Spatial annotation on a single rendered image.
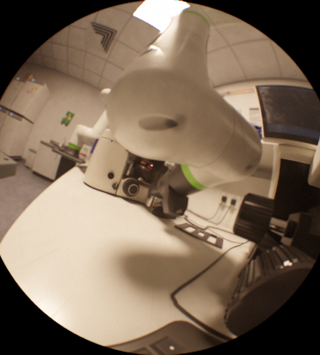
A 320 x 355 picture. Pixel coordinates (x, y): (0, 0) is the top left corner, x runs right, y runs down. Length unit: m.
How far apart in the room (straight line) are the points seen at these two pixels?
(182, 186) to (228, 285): 0.20
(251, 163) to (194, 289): 0.17
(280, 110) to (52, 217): 0.58
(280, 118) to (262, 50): 1.60
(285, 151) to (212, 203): 0.65
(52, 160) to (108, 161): 2.31
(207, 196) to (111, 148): 0.74
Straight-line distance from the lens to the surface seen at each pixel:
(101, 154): 0.41
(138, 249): 0.17
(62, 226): 0.17
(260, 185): 0.83
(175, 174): 0.22
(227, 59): 1.94
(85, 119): 3.27
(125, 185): 0.40
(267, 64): 2.01
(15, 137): 3.22
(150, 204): 0.43
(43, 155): 2.74
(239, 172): 0.15
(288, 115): 0.43
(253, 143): 0.15
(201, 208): 0.88
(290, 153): 0.38
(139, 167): 0.52
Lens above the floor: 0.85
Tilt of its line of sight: 4 degrees up
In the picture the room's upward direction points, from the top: 22 degrees clockwise
